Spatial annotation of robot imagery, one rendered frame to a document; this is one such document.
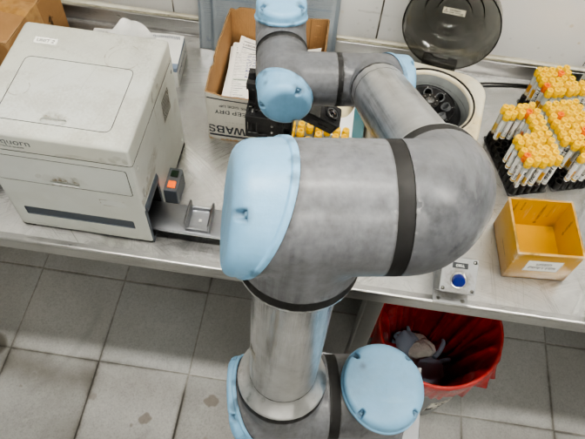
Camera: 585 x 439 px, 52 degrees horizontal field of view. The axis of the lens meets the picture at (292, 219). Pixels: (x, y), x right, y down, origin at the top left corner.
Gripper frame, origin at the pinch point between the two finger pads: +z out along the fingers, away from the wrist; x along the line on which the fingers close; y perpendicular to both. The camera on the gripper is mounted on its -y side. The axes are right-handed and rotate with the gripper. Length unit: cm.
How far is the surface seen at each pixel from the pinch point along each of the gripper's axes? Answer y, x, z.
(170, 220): 22.0, 9.5, 13.8
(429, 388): -43, 20, 62
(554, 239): -58, -1, 17
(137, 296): 50, -12, 105
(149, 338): 42, 2, 105
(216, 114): 17.5, -16.5, 9.5
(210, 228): 13.4, 10.5, 13.0
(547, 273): -55, 9, 15
